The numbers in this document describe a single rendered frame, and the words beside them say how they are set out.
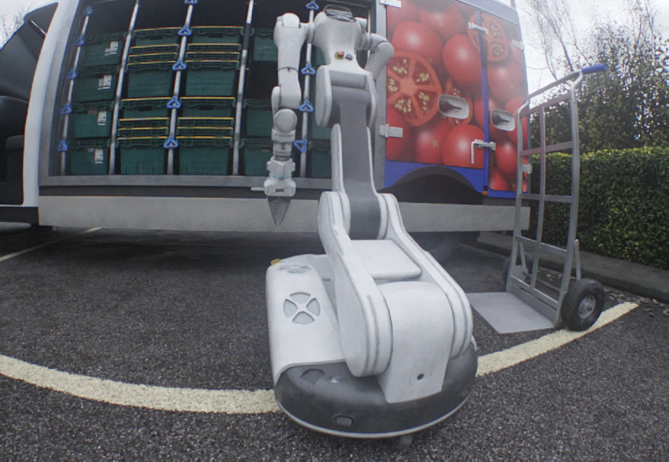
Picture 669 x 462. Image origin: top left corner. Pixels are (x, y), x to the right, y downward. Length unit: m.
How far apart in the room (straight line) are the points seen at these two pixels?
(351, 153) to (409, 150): 1.23
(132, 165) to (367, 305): 1.99
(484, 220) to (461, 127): 0.75
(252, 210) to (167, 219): 0.56
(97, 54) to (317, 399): 2.56
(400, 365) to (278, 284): 0.38
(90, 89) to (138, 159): 0.71
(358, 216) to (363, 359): 0.44
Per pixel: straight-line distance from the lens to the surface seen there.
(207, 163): 2.15
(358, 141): 1.02
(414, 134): 2.24
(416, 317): 0.60
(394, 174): 2.15
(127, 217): 2.15
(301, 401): 0.69
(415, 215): 2.23
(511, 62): 3.08
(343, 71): 1.19
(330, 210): 0.86
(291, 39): 1.04
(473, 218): 2.53
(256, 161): 2.12
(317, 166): 2.16
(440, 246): 2.54
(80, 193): 2.34
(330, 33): 1.35
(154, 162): 2.25
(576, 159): 1.54
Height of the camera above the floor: 0.59
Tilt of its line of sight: 4 degrees down
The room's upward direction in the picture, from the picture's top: 2 degrees clockwise
